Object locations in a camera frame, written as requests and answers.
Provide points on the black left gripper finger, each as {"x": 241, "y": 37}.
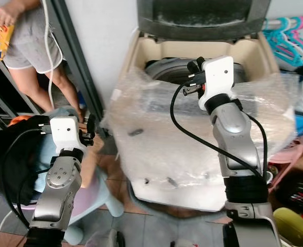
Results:
{"x": 91, "y": 122}

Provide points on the pink plastic clothes hanger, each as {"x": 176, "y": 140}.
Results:
{"x": 300, "y": 31}

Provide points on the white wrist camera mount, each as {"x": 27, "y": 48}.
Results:
{"x": 65, "y": 133}
{"x": 217, "y": 77}

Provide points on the clear bubble wrap sheet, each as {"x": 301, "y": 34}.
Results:
{"x": 162, "y": 134}

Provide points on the dark metal rack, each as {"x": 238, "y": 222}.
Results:
{"x": 7, "y": 103}

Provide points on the person's hand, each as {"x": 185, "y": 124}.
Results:
{"x": 5, "y": 16}

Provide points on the dark grey washer lid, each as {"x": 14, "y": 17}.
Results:
{"x": 203, "y": 18}

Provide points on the light blue garment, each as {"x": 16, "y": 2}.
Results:
{"x": 46, "y": 154}

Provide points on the dark metal door frame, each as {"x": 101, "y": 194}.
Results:
{"x": 77, "y": 62}

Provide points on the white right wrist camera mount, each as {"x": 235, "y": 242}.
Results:
{"x": 217, "y": 77}

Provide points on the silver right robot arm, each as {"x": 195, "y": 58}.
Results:
{"x": 239, "y": 139}

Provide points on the black box with red items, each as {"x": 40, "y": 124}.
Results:
{"x": 298, "y": 193}

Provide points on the black garment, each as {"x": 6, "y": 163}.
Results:
{"x": 17, "y": 154}

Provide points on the white top-load washing machine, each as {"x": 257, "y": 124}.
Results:
{"x": 172, "y": 188}

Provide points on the yellow green plastic container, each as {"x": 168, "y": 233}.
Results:
{"x": 296, "y": 229}

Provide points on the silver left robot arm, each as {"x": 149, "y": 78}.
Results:
{"x": 56, "y": 198}

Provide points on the lilac plastic laundry basket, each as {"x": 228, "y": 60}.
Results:
{"x": 89, "y": 198}

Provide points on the pink plastic basin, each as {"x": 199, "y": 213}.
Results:
{"x": 288, "y": 154}

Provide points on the light blue plastic stool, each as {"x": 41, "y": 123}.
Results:
{"x": 110, "y": 198}

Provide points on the person's forearm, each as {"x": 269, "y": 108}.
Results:
{"x": 23, "y": 5}

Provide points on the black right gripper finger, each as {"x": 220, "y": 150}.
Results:
{"x": 200, "y": 64}
{"x": 191, "y": 68}

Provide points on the person in grey shorts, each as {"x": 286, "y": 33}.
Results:
{"x": 33, "y": 46}

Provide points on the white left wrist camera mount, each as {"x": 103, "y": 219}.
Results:
{"x": 65, "y": 133}

